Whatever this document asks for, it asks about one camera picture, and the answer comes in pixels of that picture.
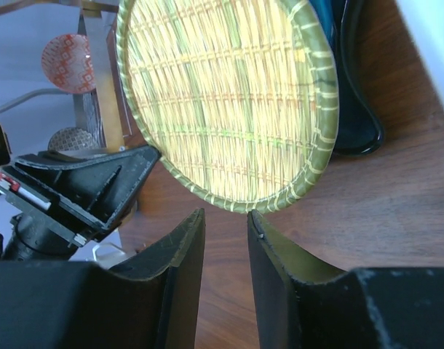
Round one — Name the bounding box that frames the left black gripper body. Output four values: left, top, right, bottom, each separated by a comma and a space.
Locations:
0, 188, 79, 261

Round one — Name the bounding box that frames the yellow woven pattern plate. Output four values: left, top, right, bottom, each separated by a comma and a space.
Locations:
116, 1, 339, 214

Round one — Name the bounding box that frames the dark blue scalloped plate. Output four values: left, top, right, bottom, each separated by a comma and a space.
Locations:
311, 0, 384, 156

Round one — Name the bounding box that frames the blue orange patterned bowl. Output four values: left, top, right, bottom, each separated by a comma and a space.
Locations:
41, 33, 96, 94

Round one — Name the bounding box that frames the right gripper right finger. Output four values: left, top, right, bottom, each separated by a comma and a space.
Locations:
247, 211, 444, 348

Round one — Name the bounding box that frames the grey patterned bowl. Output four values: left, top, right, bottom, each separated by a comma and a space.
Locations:
47, 127, 100, 152

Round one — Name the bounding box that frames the white plastic bin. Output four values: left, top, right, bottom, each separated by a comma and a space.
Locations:
396, 0, 444, 109

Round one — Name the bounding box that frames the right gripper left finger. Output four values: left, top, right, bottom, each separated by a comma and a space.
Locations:
0, 209, 205, 348

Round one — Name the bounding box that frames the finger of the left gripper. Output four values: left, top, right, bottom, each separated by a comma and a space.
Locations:
0, 145, 160, 244

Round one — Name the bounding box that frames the metal dish rack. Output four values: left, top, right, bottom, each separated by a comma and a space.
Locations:
0, 1, 125, 152

